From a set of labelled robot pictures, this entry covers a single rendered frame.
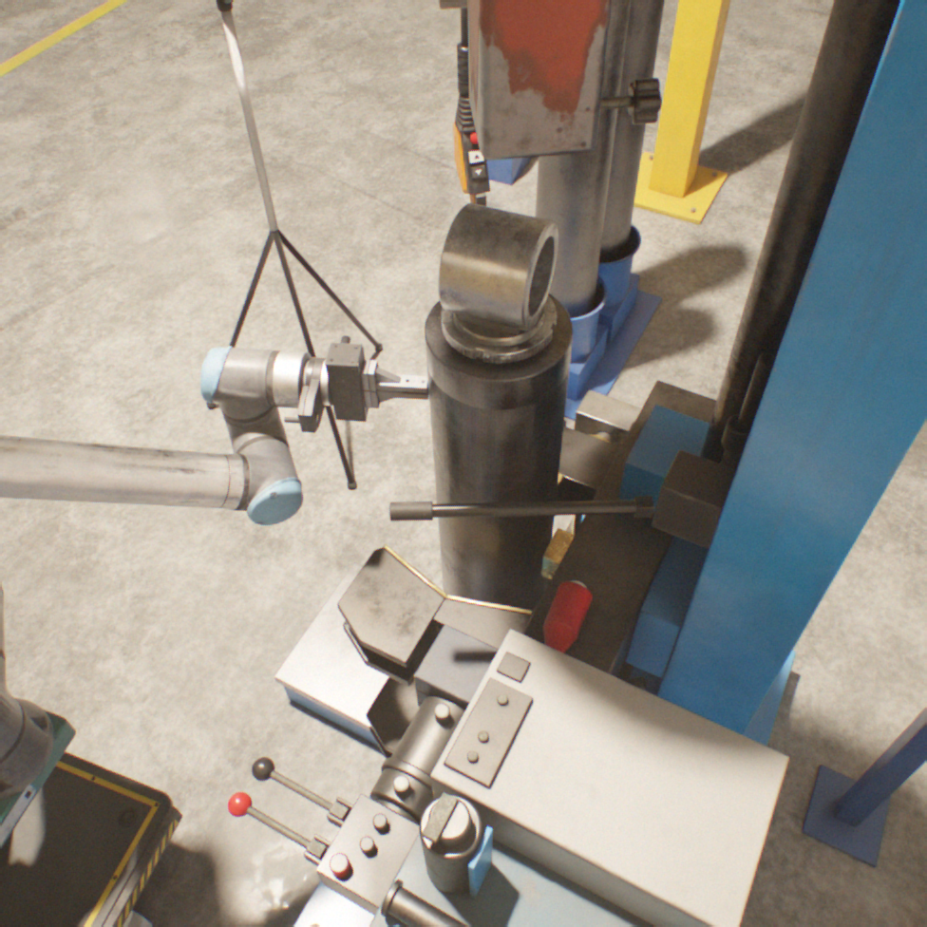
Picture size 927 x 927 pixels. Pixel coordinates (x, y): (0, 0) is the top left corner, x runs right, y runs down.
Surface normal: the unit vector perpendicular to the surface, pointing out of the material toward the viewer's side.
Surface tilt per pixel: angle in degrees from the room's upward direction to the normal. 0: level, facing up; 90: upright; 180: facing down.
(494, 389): 90
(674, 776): 0
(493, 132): 90
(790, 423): 90
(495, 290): 70
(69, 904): 0
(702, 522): 90
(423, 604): 0
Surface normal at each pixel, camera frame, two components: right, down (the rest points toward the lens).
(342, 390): -0.11, 0.76
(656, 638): -0.47, 0.69
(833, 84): -0.72, 0.54
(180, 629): -0.02, -0.64
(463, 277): -0.35, 0.46
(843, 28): -0.88, 0.37
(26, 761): 0.83, 0.11
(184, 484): 0.55, 0.20
